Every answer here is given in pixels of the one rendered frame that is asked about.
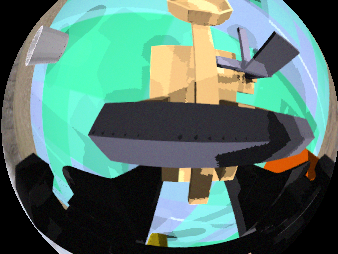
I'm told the yellow cup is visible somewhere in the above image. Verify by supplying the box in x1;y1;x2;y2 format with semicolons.
146;233;168;247

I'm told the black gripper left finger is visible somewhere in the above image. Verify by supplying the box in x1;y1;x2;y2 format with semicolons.
63;166;164;244

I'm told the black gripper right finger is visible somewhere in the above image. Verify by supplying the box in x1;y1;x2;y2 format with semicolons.
224;160;310;237

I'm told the white cup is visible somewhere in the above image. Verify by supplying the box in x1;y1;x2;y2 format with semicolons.
25;26;69;66

